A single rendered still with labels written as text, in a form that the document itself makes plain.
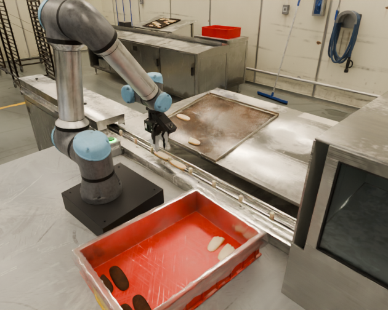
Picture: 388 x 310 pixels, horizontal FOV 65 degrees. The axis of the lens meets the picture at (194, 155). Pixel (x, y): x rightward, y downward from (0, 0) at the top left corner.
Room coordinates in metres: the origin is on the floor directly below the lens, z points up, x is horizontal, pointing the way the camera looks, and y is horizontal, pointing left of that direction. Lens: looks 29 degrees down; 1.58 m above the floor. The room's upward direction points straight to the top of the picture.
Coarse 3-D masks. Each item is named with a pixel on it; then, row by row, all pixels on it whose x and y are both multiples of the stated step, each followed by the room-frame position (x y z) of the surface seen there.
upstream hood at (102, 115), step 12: (24, 84) 2.37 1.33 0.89; (36, 84) 2.27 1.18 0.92; (48, 84) 2.27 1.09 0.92; (48, 96) 2.02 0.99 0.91; (84, 96) 1.99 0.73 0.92; (84, 108) 1.76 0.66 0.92; (96, 108) 1.76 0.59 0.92; (108, 108) 1.76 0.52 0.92; (96, 120) 1.58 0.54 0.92; (108, 120) 1.61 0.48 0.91; (120, 120) 1.66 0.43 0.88
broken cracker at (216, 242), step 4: (212, 240) 0.75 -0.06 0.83; (216, 240) 0.75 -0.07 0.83; (220, 240) 0.75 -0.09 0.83; (208, 244) 0.74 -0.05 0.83; (212, 244) 0.73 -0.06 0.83; (216, 244) 0.73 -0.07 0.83; (220, 244) 0.74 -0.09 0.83; (208, 248) 0.72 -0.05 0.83; (212, 248) 0.72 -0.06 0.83; (216, 248) 0.72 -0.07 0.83
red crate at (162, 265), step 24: (192, 216) 0.88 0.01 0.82; (144, 240) 0.76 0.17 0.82; (168, 240) 0.76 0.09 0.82; (192, 240) 0.76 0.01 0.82; (120, 264) 0.66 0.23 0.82; (144, 264) 0.66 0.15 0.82; (168, 264) 0.66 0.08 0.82; (192, 264) 0.66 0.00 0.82; (240, 264) 0.64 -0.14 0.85; (144, 288) 0.57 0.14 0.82; (168, 288) 0.57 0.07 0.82; (216, 288) 0.57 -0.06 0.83
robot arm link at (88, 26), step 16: (80, 0) 0.97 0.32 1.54; (64, 16) 0.93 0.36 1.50; (80, 16) 0.93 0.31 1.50; (96, 16) 0.95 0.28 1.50; (64, 32) 0.95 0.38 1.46; (80, 32) 0.93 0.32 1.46; (96, 32) 0.93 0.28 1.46; (112, 32) 0.97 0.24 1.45; (96, 48) 0.94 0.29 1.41; (112, 48) 0.97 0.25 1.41; (112, 64) 1.00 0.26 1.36; (128, 64) 1.01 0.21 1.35; (128, 80) 1.03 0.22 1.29; (144, 80) 1.06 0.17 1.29; (144, 96) 1.08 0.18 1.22; (160, 96) 1.11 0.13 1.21
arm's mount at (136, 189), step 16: (128, 176) 1.03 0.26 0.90; (64, 192) 0.93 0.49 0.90; (128, 192) 0.93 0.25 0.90; (144, 192) 0.93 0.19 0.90; (160, 192) 0.94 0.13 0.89; (80, 208) 0.85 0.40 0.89; (96, 208) 0.85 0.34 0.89; (112, 208) 0.85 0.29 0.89; (128, 208) 0.85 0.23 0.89; (144, 208) 0.88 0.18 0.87; (96, 224) 0.78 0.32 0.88; (112, 224) 0.78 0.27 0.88
